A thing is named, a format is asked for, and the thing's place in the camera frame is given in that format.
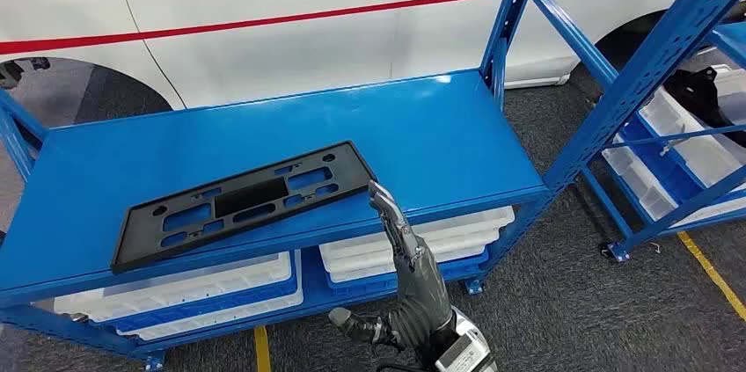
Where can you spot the yellow floor tape square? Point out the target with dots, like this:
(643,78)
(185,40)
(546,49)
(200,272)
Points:
(262,352)

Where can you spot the white car with red stripe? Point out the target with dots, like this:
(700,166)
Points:
(262,37)

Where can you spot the yellow floor tape line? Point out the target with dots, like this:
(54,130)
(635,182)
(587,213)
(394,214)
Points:
(711,273)

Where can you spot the blue metal shelf rack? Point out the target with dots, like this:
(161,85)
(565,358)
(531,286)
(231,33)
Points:
(688,203)
(408,136)

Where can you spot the black plastic plate frame part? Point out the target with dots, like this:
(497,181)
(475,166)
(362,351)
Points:
(250,197)

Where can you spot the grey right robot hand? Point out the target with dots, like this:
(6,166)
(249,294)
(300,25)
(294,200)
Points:
(416,288)

